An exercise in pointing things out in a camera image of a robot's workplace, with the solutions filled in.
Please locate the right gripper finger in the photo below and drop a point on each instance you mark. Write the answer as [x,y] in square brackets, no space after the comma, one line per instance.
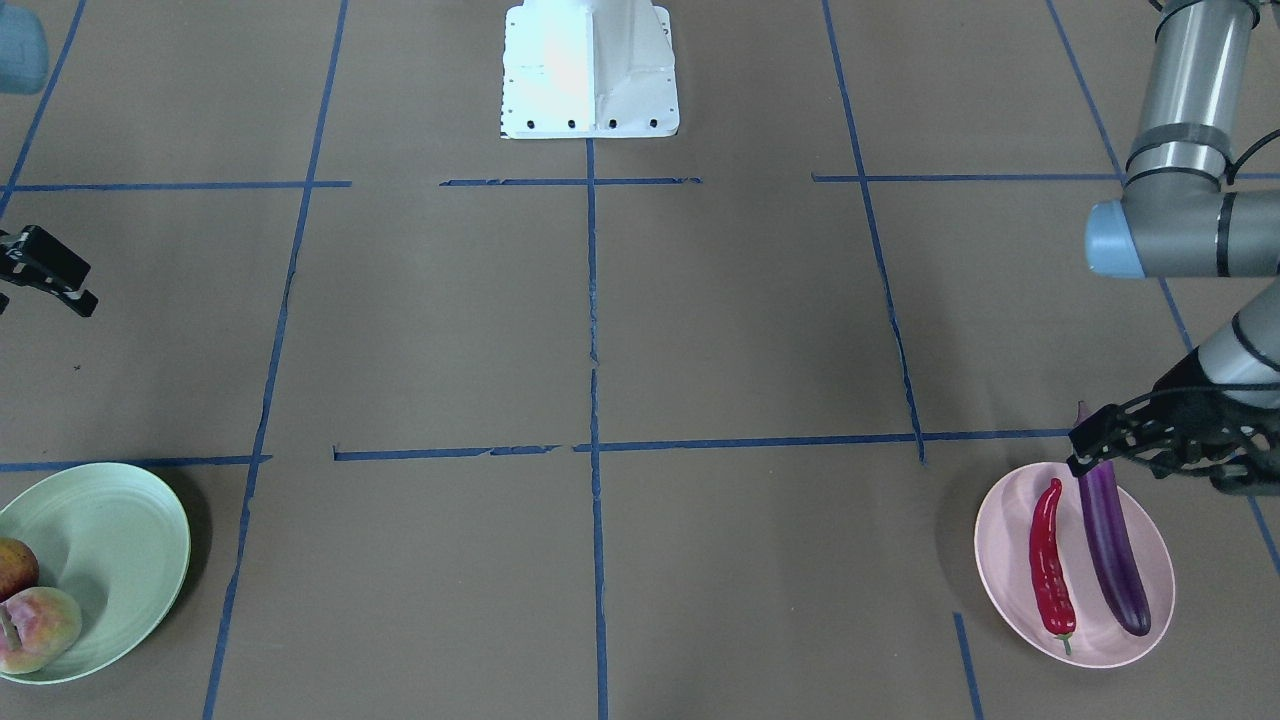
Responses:
[34,258]

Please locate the red yellow pomegranate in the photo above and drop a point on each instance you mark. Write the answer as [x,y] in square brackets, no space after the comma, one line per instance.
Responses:
[20,569]

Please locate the cut pink peach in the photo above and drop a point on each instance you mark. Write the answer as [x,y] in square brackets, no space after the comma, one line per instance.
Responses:
[39,625]

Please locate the red chili pepper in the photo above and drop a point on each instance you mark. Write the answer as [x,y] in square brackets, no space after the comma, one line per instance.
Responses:
[1055,608]

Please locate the purple eggplant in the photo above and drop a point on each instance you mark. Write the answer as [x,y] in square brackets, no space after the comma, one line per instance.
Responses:
[1108,542]

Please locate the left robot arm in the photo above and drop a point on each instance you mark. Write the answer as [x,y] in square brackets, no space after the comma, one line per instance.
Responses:
[1177,217]

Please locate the green plate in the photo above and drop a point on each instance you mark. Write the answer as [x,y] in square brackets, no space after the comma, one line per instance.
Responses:
[116,539]

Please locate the pink plate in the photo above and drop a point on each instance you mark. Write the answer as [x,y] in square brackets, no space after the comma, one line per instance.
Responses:
[1001,553]

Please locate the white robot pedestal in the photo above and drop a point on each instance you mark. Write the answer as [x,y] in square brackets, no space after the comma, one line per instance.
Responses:
[588,69]

